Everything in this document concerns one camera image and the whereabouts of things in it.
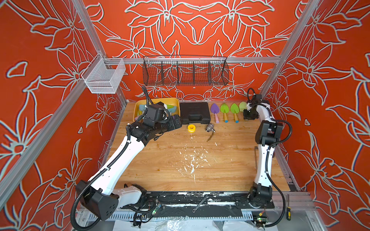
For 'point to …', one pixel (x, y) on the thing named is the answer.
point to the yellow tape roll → (191, 128)
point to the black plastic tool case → (195, 112)
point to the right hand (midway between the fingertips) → (248, 116)
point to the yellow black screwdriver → (288, 213)
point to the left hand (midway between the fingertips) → (177, 120)
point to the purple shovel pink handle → (215, 109)
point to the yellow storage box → (173, 104)
